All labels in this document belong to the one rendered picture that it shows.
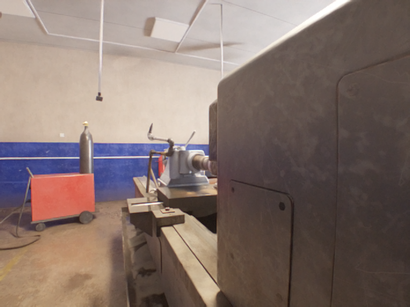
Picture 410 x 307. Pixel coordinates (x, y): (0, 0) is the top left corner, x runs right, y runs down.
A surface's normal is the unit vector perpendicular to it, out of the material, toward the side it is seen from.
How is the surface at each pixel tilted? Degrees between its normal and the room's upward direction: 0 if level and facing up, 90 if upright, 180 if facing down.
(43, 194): 90
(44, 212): 90
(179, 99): 90
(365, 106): 90
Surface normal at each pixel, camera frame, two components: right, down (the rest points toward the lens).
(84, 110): 0.39, 0.01
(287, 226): -0.92, 0.00
